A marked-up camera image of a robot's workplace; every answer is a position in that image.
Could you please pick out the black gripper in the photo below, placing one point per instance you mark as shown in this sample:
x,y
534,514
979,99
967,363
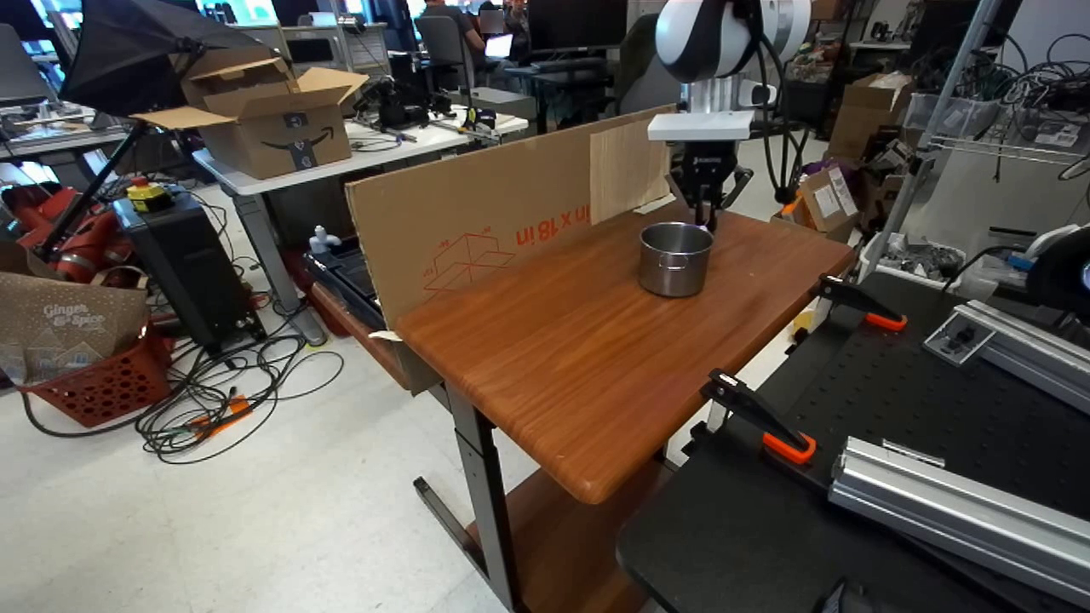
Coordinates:
x,y
708,169

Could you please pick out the white black Franka robot arm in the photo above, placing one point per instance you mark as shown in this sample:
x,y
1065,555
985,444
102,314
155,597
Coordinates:
x,y
725,35

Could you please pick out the silver metal pot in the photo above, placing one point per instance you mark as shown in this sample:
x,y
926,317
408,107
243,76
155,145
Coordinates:
x,y
673,275

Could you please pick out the small labelled cardboard box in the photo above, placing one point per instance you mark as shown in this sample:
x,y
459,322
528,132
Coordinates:
x,y
827,203

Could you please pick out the closed brown cardboard box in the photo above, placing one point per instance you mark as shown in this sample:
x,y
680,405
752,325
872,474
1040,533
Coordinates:
x,y
869,113

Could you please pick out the orange black bar clamp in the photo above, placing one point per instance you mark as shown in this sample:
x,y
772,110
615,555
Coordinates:
x,y
786,447
884,322

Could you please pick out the black computer monitor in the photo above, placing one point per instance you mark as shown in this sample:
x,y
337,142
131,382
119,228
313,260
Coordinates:
x,y
572,23

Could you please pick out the brown cardboard sheet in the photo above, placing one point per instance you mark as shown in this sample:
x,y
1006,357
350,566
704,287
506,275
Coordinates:
x,y
478,216

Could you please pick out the black perforated breadboard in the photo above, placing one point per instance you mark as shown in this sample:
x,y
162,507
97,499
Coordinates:
x,y
886,392

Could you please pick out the seated person dark shirt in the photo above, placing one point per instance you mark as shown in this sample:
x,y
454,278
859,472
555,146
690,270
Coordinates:
x,y
447,35

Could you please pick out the white desk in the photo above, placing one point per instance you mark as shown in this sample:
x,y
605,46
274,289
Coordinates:
x,y
377,145

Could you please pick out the dark metal table leg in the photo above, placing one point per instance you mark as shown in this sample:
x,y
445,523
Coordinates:
x,y
482,477

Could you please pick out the white spray bottle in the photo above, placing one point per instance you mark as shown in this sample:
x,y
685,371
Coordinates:
x,y
324,241

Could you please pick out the open Amazon cardboard box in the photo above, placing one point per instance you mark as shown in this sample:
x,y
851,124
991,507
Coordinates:
x,y
282,136

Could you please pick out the black computer tower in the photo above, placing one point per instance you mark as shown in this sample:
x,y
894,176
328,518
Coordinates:
x,y
189,275

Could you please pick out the yellow red emergency stop button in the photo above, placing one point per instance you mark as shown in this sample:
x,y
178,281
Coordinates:
x,y
147,196

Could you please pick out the black photo softbox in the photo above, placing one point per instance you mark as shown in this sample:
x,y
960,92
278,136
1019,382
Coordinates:
x,y
136,46

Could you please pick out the red plastic basket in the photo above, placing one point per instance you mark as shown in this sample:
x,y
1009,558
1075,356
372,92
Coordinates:
x,y
107,392

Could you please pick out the red fabric bag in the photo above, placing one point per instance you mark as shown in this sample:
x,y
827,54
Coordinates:
x,y
68,242

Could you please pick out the brown paper bag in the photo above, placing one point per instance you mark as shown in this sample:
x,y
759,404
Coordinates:
x,y
68,325

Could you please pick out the aluminium extrusion rail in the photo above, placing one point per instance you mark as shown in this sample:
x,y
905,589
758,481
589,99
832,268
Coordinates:
x,y
1044,357
964,511

